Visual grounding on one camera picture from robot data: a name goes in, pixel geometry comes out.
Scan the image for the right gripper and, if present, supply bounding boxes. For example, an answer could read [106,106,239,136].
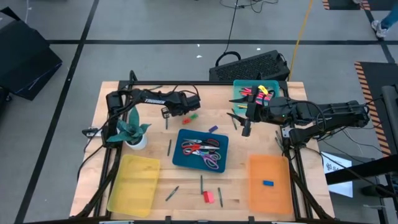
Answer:
[226,85,280,138]

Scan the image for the green plant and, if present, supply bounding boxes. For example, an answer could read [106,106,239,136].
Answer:
[107,106,152,151]

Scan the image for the blue plastic bin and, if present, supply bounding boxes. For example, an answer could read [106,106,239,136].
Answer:
[172,128,229,174]

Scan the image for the purple scissors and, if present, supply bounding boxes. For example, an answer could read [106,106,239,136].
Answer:
[198,151,222,171]

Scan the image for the yellow plastic bin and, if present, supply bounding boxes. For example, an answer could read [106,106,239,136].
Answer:
[106,154,162,218]

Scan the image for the orange plastic bin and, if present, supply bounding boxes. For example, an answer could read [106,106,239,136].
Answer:
[248,154,295,215]

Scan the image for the teal plastic bin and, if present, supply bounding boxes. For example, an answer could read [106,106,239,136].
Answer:
[232,79,281,115]

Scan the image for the black computer case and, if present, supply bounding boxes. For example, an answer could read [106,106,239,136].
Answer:
[208,49,290,82]

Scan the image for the white printed sign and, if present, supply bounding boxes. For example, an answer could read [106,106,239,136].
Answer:
[322,151,354,198]

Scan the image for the black stand beam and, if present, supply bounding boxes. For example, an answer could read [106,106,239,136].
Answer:
[325,154,398,186]

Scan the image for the large black striped floor mat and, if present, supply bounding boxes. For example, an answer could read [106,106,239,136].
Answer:
[354,61,398,156]

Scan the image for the small black striped floor mat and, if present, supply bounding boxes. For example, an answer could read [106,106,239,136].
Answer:
[322,0,398,11]

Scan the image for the grey pole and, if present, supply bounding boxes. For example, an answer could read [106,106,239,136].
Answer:
[381,84,398,147]

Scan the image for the person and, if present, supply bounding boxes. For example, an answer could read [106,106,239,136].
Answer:
[353,0,398,39]

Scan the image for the black folded floor case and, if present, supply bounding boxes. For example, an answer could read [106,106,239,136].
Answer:
[0,6,63,101]

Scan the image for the black hanging cable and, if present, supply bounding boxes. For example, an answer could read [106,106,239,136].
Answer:
[215,0,279,68]

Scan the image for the yellow hanging cable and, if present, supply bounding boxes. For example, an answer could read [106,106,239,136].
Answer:
[288,0,314,81]

